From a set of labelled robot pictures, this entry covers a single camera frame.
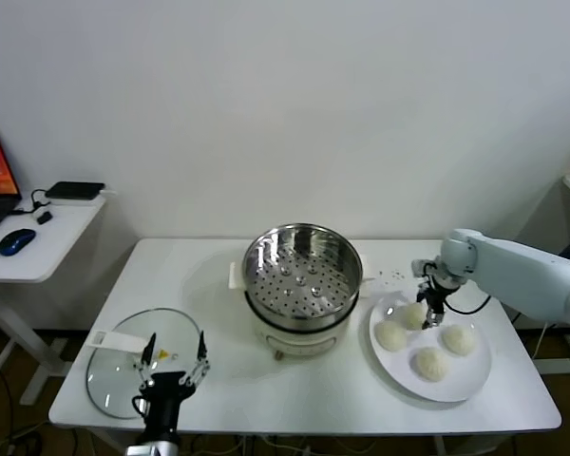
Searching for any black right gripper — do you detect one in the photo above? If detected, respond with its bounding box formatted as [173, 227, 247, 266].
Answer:
[415, 275, 457, 332]

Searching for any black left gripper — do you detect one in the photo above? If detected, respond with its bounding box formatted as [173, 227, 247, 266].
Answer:
[132, 331, 211, 432]

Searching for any white steamed baozi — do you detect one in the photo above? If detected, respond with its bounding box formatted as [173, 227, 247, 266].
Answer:
[374, 321, 409, 353]
[398, 302, 431, 332]
[410, 346, 450, 384]
[440, 324, 479, 356]

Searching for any stainless steel steamer basket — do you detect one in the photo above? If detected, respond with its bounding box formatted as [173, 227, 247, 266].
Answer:
[240, 222, 364, 333]

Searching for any round glass pot lid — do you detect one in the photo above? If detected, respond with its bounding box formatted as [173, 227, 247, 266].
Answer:
[85, 307, 204, 420]

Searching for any white round plate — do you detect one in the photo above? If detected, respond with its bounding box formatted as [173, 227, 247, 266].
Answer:
[368, 288, 493, 404]

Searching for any white electric cooker base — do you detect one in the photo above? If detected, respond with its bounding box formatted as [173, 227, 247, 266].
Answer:
[227, 255, 376, 363]

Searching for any white side table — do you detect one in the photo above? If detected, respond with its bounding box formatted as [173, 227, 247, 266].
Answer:
[0, 192, 107, 408]

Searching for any black flat hard drive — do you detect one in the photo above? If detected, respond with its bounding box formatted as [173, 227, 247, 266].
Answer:
[45, 181, 105, 201]

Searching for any blue computer mouse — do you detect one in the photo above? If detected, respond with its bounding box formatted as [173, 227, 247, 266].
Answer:
[0, 228, 37, 258]

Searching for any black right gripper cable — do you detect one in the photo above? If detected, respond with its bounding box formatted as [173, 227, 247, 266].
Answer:
[442, 293, 493, 316]

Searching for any white lid handle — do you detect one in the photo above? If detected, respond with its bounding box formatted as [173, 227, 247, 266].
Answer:
[90, 331, 149, 355]

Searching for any white power cable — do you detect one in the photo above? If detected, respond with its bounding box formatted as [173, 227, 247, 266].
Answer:
[531, 254, 570, 363]

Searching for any black thin usb cable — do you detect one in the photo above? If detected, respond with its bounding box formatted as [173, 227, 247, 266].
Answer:
[8, 188, 53, 218]

